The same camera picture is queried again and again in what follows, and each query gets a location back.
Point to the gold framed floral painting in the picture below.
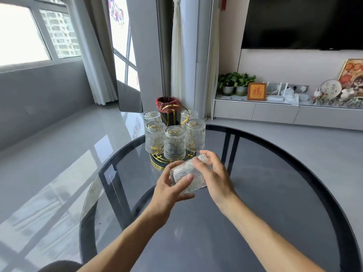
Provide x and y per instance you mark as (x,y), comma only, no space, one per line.
(353,76)

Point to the ribbed clear drinking glass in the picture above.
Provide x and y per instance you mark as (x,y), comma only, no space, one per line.
(189,114)
(196,134)
(154,137)
(174,143)
(184,172)
(151,117)

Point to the red paper window decoration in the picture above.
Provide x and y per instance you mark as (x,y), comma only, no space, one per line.
(116,9)

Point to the green potted plant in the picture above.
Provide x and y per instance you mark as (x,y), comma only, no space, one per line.
(227,82)
(244,82)

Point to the black wall television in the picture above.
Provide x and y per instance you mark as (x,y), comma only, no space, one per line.
(303,22)

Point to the grey sheer curtain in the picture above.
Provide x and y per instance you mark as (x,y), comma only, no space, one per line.
(96,53)

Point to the person's right thumb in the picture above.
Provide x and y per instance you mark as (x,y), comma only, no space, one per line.
(200,172)

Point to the person's left thumb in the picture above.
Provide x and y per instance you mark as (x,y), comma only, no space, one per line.
(184,197)

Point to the person's left hand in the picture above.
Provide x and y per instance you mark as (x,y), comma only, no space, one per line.
(163,195)

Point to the white crumpled plastic bag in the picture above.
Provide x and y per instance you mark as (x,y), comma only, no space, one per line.
(292,97)

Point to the round decorative plate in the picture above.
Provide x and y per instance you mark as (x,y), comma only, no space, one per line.
(331,89)

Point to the person's right forearm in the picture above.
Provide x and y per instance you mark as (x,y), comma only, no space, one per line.
(263,237)

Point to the red hanging tassel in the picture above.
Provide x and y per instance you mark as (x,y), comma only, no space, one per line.
(223,3)

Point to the black bin with red bag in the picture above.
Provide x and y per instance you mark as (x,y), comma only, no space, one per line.
(167,106)

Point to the white framed window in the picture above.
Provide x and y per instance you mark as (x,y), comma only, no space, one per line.
(28,31)

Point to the person's right hand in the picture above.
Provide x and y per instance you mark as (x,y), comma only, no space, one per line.
(219,181)

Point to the white low media cabinet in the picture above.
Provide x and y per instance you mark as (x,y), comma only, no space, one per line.
(283,113)

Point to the white router with antennas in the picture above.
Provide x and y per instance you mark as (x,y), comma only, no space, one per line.
(276,96)

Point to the orange framed picture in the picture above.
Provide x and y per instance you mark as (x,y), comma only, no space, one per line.
(257,92)

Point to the white tied curtain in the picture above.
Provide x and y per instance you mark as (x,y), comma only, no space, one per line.
(177,53)

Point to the person's left forearm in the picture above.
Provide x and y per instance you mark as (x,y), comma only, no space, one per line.
(124,240)

